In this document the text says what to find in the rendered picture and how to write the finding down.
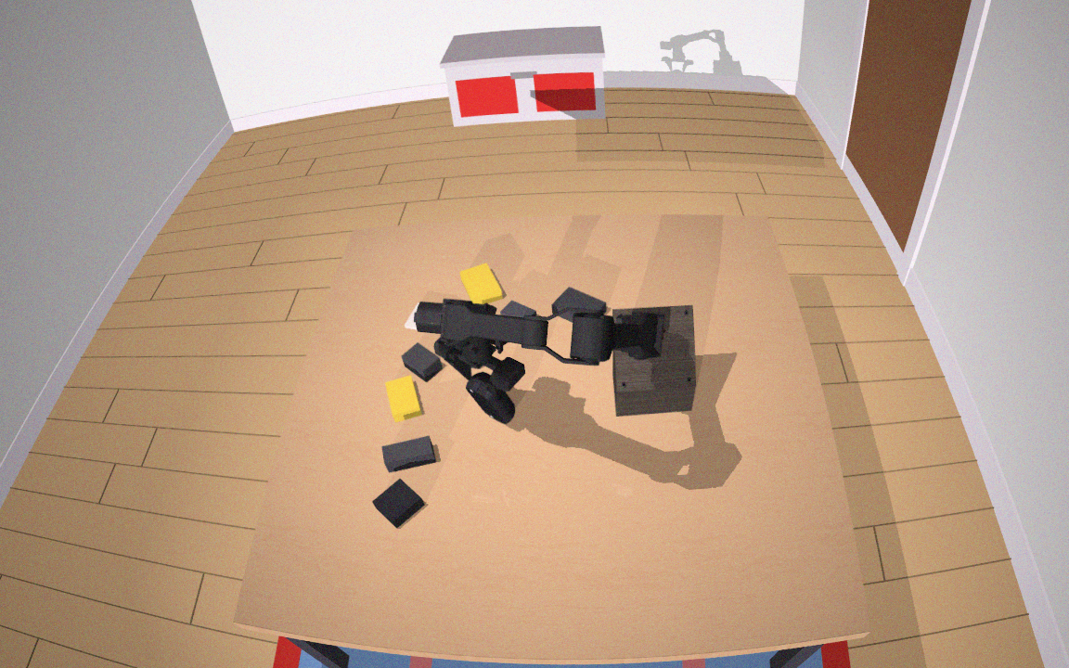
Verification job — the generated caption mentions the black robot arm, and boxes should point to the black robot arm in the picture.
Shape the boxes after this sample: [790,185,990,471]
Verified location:
[414,299,664,366]

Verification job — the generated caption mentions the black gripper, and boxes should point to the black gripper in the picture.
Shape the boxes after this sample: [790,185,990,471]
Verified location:
[434,338,525,395]

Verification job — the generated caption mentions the white flat square plate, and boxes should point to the white flat square plate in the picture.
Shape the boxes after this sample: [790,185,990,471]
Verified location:
[405,302,419,330]

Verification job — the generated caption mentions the dark grey rounded unit with white label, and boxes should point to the dark grey rounded unit with white label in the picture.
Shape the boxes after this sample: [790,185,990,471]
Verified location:
[466,372,515,425]

